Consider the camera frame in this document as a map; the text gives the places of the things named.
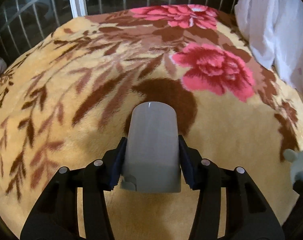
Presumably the white towel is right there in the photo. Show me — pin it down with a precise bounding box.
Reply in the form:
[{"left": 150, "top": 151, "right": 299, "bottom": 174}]
[{"left": 120, "top": 101, "right": 181, "bottom": 193}]

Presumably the floral plush blanket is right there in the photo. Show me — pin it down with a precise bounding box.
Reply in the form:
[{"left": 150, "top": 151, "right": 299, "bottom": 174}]
[{"left": 0, "top": 5, "right": 303, "bottom": 236}]

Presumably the white right curtain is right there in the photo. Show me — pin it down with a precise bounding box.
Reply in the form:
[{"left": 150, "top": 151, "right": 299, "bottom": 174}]
[{"left": 235, "top": 0, "right": 303, "bottom": 95}]

